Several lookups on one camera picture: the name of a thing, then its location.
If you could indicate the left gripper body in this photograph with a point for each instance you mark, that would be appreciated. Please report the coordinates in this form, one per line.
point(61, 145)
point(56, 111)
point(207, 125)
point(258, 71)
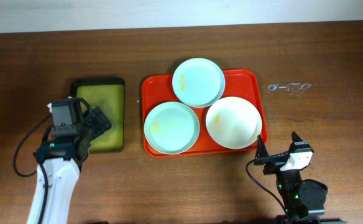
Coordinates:
point(97, 121)

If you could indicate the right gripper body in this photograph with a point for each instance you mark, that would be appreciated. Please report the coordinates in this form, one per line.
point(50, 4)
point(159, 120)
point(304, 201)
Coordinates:
point(272, 164)

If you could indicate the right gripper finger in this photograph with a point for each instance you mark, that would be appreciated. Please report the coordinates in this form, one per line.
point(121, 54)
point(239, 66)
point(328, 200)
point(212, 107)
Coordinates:
point(261, 155)
point(297, 141)

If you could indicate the light green plate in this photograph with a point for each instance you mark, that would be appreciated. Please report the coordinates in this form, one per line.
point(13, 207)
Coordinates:
point(171, 128)

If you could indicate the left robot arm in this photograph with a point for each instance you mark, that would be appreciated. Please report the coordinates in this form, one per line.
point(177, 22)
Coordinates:
point(59, 165)

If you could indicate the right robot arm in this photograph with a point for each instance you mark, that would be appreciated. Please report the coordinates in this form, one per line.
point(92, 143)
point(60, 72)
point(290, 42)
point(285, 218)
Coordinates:
point(302, 200)

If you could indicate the black tray with soapy water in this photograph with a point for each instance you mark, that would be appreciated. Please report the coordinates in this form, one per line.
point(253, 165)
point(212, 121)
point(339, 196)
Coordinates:
point(108, 94)

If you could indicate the red plastic tray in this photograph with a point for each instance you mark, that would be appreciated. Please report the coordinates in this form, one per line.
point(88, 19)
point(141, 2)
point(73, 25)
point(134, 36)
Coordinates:
point(241, 83)

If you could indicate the cream white plate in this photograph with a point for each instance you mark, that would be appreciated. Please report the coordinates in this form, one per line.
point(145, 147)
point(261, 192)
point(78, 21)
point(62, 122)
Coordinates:
point(233, 122)

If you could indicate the light blue plate at back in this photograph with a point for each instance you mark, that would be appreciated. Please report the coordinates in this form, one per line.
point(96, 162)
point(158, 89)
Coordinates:
point(198, 82)

